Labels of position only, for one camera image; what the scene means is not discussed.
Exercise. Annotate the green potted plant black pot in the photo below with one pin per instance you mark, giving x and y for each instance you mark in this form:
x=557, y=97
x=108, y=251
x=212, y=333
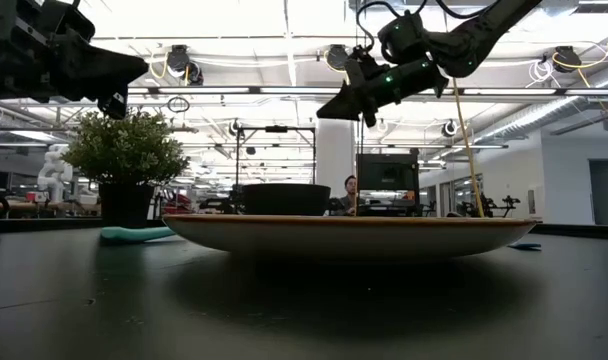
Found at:
x=126, y=150

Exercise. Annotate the black background robot arm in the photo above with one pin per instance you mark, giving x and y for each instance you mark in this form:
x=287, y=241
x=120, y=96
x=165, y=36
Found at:
x=216, y=204

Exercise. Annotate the seated person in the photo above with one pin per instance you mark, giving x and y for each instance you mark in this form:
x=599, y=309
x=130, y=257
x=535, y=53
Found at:
x=350, y=187

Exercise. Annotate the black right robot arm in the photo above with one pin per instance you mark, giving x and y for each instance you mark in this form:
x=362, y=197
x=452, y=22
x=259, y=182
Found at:
x=464, y=47

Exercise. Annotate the black background robot arms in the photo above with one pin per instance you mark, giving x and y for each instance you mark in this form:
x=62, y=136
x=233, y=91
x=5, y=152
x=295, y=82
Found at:
x=486, y=205

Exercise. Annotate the dark grey ceramic bowl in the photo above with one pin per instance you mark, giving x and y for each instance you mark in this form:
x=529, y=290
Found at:
x=284, y=200

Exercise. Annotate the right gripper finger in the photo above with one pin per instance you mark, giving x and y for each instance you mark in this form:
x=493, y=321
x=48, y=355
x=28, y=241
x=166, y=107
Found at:
x=346, y=107

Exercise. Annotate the ceiling light bar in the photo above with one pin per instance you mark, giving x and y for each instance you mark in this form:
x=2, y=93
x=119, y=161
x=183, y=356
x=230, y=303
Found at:
x=209, y=90

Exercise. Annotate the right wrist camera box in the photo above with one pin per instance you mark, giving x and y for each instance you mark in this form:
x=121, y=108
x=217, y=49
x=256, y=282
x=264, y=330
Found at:
x=360, y=62

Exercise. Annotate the black monitor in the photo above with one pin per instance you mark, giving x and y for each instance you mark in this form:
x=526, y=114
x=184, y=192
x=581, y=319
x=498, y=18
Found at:
x=386, y=172

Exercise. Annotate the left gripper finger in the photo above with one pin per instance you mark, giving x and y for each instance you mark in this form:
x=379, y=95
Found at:
x=104, y=70
x=114, y=105

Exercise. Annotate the black frame stand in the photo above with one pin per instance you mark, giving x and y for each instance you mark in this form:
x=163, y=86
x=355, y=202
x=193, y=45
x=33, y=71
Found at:
x=276, y=129

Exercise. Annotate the yellow ceramic plate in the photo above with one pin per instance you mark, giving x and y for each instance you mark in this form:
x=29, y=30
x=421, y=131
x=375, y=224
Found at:
x=354, y=237

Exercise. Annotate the white robot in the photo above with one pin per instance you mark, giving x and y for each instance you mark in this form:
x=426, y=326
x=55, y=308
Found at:
x=54, y=172

